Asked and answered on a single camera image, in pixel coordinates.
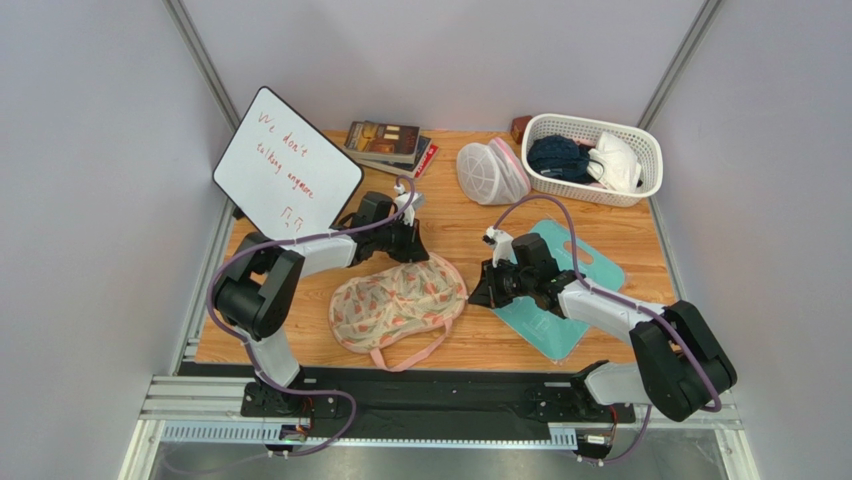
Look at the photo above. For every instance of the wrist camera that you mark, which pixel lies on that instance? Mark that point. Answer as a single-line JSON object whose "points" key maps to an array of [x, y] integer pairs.
{"points": [[500, 243], [406, 202]]}

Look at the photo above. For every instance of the dark blue knit garment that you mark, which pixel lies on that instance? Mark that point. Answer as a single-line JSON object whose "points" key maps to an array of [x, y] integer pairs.
{"points": [[560, 158]]}

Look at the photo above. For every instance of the white round mesh laundry bag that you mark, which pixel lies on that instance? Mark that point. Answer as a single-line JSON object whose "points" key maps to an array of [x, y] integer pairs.
{"points": [[491, 174]]}

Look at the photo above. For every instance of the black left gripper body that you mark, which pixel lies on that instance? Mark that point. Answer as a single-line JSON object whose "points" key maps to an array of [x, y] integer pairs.
{"points": [[396, 238]]}

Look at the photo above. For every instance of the white whiteboard with red writing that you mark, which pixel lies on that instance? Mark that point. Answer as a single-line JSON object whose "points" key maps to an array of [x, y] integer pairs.
{"points": [[283, 173]]}

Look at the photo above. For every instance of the white plastic basket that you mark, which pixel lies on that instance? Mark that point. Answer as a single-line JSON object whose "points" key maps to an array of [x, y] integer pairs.
{"points": [[587, 132]]}

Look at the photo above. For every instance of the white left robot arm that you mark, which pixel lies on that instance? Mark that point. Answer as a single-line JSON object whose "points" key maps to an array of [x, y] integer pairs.
{"points": [[251, 294]]}

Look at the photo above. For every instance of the small brown wooden block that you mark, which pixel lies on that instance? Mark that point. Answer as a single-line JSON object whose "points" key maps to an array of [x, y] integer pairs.
{"points": [[518, 128]]}

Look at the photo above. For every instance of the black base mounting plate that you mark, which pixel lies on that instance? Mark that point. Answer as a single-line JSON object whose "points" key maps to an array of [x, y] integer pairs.
{"points": [[433, 404]]}

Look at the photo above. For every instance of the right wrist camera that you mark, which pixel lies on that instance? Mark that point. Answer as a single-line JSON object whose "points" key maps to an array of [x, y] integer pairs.
{"points": [[500, 243]]}

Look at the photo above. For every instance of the top dark book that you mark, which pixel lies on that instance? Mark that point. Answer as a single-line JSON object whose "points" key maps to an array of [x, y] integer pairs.
{"points": [[375, 141]]}

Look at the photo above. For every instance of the aluminium frame rail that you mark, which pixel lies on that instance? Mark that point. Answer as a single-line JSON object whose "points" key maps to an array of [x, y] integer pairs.
{"points": [[200, 416]]}

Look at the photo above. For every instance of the white bra in basket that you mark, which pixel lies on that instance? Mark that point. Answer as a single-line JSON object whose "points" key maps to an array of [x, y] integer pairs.
{"points": [[614, 164]]}

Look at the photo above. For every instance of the teal folding board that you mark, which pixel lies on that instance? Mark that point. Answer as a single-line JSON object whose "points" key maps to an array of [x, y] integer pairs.
{"points": [[555, 334]]}

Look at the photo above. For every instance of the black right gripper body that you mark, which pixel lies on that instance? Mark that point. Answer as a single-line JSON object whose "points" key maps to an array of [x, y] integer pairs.
{"points": [[497, 285]]}

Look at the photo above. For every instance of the floral mesh laundry bag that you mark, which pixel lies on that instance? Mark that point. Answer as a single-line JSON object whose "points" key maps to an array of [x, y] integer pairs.
{"points": [[370, 313]]}

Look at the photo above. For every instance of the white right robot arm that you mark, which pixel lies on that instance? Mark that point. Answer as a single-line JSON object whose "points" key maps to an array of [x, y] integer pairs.
{"points": [[679, 368]]}

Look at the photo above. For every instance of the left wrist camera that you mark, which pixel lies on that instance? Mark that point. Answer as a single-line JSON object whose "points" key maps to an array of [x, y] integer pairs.
{"points": [[406, 202]]}

